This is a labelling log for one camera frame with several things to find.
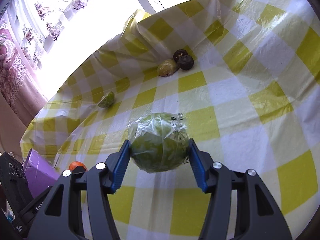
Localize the pink patterned drape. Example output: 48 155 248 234
1 16 47 126

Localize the wrapped yellow fruit far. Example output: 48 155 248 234
157 59 179 76

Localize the green cabbage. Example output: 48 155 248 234
128 113 189 173

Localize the dark fruit front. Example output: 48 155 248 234
177 55 194 70

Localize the purple-edged cardboard box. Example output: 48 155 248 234
23 148 60 198

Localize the dark fruit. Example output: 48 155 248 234
172 49 188 63
177 55 194 70

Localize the floral sheer curtain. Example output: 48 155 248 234
4 0 166 98

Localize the small orange tangerine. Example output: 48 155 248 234
68 161 87 171

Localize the green lime wedge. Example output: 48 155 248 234
98 92 115 108

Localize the yellow white checkered tablecloth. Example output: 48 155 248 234
21 0 319 237

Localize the dark fruit rear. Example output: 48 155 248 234
172 49 188 63

